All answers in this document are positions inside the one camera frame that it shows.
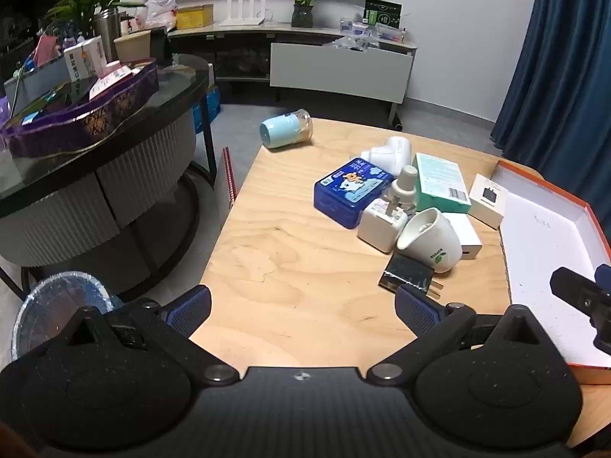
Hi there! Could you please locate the yellow box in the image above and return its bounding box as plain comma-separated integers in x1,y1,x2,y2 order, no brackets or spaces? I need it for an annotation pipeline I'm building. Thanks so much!
175,4,215,29

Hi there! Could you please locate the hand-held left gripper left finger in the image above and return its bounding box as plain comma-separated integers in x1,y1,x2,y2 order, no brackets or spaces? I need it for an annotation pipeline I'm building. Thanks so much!
62,285,241,387

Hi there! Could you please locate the white tv cabinet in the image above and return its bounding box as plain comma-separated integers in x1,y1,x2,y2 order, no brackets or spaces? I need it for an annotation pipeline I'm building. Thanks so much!
167,21,418,106

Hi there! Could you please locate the leafy potted plant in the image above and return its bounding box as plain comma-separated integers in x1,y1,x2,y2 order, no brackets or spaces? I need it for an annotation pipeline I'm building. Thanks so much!
45,0,139,39

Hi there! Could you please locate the black charger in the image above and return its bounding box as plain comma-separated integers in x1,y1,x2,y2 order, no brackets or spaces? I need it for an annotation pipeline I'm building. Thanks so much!
378,253,444,301

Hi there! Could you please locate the white plug-in night light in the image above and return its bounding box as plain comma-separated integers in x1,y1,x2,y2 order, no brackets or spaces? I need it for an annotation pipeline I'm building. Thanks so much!
360,136,412,176

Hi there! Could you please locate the blue bag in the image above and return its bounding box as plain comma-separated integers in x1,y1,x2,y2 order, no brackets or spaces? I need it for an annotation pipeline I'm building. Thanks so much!
192,87,223,132

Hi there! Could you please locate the white cube charger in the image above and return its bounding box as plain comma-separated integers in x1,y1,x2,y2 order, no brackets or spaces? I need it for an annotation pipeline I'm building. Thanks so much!
357,198,409,253

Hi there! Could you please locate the round black coffee table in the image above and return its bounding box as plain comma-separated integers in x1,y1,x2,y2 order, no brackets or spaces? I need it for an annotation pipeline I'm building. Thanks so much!
0,52,223,297

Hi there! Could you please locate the white mug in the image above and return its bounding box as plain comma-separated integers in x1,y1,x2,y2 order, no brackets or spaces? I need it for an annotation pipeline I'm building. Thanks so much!
396,207,463,274

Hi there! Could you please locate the black green box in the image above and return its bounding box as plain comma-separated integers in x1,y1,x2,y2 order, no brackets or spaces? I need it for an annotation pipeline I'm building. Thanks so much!
364,0,403,29

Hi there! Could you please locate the white plastic bag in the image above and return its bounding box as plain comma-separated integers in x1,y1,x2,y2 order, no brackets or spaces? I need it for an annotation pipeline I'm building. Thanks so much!
143,0,178,29

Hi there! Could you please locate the white carton box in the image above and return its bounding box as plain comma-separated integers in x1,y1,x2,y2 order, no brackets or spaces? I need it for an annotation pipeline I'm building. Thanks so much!
63,37,107,83

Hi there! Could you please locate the orange cardboard box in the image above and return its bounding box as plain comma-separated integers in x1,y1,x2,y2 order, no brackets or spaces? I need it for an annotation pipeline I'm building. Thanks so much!
491,160,611,385

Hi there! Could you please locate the clear plastic wrap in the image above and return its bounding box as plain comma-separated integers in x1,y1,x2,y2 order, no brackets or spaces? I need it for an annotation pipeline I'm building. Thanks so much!
322,33,380,52

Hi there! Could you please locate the steel thermos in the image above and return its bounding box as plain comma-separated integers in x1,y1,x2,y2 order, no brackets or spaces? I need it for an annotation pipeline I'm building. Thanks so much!
94,7,120,63

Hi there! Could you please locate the white adapter box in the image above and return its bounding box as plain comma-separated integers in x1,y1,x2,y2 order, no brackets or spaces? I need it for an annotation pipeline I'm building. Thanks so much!
468,174,509,229

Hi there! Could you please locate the beige round pot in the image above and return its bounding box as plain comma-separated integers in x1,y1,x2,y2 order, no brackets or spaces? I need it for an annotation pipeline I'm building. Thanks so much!
113,30,154,63

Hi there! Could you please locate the light blue toothpick holder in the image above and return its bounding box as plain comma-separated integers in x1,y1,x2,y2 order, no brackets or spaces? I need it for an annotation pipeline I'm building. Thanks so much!
260,109,314,150

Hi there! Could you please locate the red striped stick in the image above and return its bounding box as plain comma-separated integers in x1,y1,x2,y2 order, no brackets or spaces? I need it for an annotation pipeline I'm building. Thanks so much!
222,147,239,209

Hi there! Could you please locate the blue cartoon tin box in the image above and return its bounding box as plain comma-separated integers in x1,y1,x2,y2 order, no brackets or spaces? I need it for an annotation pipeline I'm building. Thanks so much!
313,157,395,230

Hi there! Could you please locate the bin with clear liner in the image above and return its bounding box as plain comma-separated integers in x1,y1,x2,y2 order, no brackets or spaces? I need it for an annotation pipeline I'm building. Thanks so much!
10,271,125,363

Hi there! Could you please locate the white router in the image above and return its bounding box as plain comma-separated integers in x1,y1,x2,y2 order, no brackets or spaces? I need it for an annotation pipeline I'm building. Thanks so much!
218,0,266,27

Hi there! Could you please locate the purple patterned tray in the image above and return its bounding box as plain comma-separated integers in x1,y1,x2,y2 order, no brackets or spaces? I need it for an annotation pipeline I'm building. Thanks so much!
0,58,160,159

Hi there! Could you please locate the pink white packet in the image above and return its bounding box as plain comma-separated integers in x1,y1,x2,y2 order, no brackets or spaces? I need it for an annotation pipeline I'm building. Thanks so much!
88,61,134,101

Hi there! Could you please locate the green cardboard box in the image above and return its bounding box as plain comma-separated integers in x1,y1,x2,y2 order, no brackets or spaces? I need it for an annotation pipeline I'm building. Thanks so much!
412,153,472,215

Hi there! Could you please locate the clear repellent liquid bottle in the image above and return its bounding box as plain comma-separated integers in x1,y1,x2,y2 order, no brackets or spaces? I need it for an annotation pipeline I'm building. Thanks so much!
380,165,420,220

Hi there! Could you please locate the blue curtain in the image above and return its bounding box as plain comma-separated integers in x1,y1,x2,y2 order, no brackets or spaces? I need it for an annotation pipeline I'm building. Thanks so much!
491,0,611,249

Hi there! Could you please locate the white panel on wheels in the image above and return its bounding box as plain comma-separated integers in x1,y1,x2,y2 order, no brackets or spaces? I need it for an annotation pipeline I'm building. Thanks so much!
270,42,414,129

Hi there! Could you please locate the pile of small boxes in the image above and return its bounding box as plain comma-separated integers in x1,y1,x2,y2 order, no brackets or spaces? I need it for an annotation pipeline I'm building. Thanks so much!
339,16,407,44

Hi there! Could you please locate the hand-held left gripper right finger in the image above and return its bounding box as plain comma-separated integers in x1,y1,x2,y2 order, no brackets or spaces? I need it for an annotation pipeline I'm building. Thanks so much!
365,284,545,387

